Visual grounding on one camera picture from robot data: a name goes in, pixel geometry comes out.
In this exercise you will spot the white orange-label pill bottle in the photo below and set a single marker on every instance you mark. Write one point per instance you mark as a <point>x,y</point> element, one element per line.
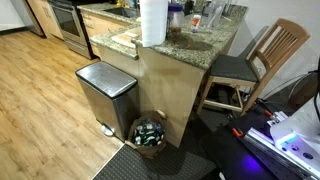
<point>195,23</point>

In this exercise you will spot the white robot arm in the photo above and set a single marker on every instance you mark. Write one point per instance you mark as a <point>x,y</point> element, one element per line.
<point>298,137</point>

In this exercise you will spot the white paper towel roll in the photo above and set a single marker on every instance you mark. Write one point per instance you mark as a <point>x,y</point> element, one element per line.
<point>153,21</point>

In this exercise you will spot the clear plastic water bottle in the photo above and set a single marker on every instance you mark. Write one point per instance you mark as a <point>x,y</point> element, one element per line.
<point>215,12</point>

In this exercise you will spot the brown paper bag of cans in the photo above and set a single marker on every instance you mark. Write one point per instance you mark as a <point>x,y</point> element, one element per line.
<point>147,134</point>

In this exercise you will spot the stainless steel trash can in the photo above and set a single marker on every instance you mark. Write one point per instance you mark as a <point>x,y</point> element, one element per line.
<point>113,96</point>

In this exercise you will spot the wooden chair grey cushion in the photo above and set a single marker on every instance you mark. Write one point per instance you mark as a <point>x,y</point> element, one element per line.
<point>250,76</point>

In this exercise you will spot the clear jar purple lid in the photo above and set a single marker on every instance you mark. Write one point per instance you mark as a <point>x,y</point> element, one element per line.
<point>175,19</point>

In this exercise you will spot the stainless steel oven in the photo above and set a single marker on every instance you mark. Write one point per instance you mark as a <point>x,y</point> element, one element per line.
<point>69,21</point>

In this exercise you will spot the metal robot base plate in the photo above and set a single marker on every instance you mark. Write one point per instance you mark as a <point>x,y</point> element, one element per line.
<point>266,143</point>

